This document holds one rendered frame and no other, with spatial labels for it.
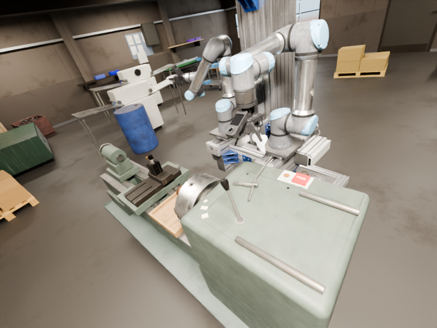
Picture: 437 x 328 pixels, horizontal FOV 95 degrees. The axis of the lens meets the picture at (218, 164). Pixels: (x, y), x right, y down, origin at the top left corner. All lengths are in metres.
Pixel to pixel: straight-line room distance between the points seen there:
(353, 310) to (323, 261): 1.36
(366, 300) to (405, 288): 0.31
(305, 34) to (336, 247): 0.86
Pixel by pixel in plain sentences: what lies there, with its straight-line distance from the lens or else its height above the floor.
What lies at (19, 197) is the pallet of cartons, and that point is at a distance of 4.57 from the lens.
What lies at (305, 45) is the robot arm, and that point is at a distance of 1.10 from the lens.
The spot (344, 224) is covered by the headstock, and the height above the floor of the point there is 1.26.
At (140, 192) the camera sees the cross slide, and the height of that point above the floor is 0.97.
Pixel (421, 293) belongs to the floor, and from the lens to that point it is 2.29.
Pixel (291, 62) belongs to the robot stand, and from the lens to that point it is 1.56.
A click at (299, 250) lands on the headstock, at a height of 1.25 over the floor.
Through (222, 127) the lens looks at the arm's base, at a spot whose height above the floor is 1.21.
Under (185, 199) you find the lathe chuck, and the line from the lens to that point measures 1.02.
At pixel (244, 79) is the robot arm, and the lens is 0.72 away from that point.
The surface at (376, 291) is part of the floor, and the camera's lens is 2.18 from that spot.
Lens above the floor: 1.87
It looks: 34 degrees down
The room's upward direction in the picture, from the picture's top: 13 degrees counter-clockwise
